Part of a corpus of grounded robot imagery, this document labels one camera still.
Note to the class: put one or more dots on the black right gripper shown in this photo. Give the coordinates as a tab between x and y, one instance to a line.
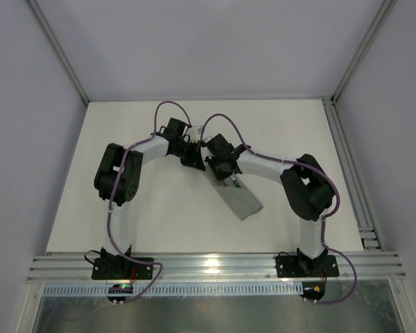
220	169

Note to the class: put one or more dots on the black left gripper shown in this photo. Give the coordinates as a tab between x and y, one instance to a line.
193	159

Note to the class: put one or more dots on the green handled fork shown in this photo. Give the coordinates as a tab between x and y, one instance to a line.
236	182

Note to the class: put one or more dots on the grey cloth napkin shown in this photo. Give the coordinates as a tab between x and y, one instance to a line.
241	201

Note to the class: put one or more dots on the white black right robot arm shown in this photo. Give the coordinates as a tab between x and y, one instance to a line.
308	190

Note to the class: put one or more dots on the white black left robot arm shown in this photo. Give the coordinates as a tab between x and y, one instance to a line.
118	176

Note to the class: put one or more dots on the left controller board with led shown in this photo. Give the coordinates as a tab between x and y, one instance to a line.
117	293

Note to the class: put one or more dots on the right black connector board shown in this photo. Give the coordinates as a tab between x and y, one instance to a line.
313	291

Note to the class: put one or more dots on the aluminium front rail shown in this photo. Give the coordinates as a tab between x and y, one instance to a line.
210	267

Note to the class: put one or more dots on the aluminium rail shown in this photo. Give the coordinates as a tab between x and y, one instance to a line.
365	220
210	267

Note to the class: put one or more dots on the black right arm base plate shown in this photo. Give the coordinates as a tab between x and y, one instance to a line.
300	266

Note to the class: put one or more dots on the slotted grey cable duct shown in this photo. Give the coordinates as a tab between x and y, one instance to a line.
174	289

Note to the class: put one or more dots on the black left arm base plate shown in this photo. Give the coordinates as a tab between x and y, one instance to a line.
114	267

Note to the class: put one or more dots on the aluminium right side rail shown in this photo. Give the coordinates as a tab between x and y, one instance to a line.
365	220

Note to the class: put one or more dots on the aluminium left corner post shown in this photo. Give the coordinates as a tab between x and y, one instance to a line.
43	23

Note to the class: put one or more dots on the aluminium corner post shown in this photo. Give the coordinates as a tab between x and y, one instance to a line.
43	23
379	19

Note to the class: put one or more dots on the aluminium right corner post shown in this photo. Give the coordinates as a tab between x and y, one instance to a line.
379	19

